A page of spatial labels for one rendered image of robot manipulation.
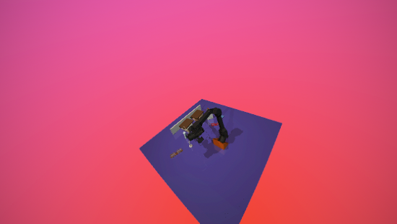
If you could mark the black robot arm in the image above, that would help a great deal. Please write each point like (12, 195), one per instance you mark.
(197, 129)

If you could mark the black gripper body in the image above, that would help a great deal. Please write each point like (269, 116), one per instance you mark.
(199, 139)

